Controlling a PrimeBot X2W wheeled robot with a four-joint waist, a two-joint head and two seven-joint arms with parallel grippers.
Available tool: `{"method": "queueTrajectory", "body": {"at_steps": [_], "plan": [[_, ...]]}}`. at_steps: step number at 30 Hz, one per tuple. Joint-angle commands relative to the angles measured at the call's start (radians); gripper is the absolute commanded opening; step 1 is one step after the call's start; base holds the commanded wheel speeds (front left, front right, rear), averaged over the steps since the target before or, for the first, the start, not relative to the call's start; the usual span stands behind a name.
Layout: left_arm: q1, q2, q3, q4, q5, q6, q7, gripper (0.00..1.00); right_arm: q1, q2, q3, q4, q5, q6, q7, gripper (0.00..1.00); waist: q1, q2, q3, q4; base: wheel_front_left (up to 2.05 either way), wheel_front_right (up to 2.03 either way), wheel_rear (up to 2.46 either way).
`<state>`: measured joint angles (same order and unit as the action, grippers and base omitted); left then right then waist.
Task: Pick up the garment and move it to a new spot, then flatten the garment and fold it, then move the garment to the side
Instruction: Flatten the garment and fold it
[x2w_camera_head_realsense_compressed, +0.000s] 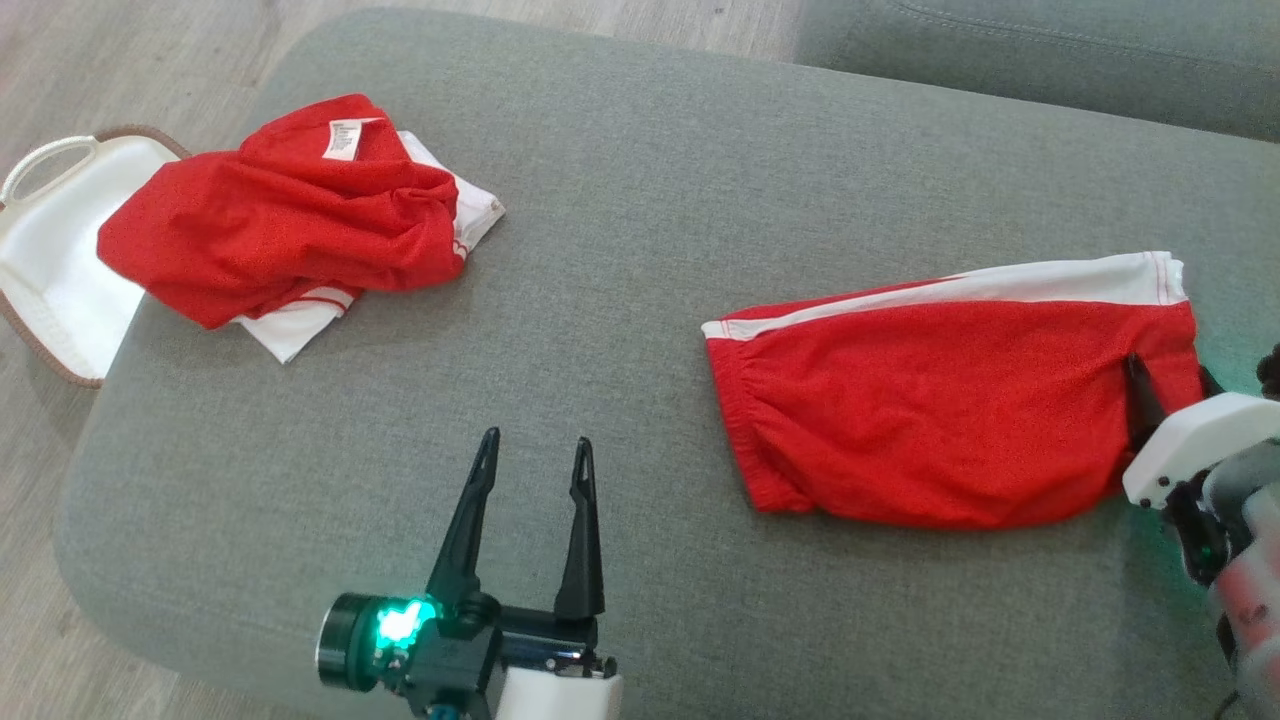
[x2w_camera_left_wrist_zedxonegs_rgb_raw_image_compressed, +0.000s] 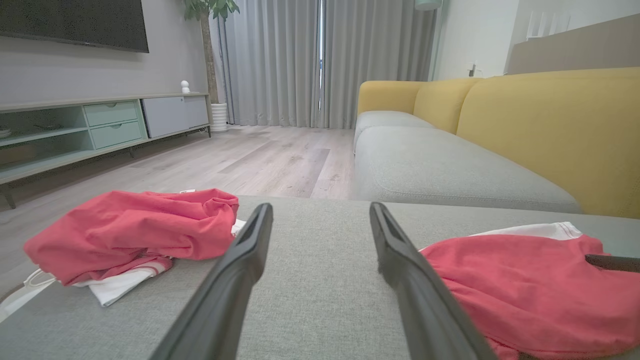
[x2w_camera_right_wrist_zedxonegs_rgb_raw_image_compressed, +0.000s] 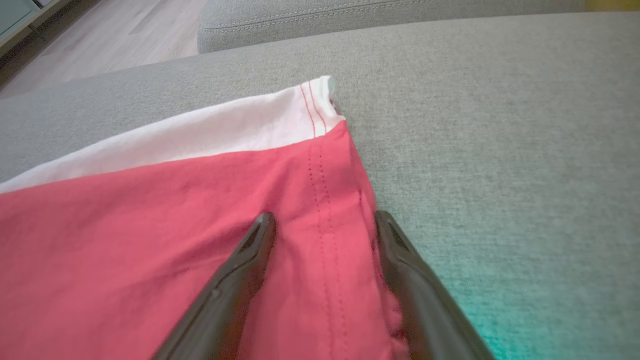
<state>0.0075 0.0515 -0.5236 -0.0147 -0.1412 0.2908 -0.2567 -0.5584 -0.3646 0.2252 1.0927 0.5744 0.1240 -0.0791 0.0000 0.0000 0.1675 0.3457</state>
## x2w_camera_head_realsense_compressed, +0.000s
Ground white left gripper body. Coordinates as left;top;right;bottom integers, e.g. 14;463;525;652
318;590;623;720

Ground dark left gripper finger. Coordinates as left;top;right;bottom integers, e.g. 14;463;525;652
427;427;501;602
554;437;606;619

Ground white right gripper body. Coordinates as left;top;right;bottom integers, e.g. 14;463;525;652
1122;392;1280;512

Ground red shorts with white stripe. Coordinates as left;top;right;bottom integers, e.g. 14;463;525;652
701;251;1207;531

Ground red and white jersey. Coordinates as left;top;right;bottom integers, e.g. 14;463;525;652
96;94;506;365

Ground large grey sofa seat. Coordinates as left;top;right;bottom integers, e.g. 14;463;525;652
55;8;1280;720

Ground grey sofa cushion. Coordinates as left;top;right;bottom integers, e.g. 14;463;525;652
795;0;1280;143

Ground white laundry basket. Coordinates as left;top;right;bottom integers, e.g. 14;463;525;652
0;124;193;389

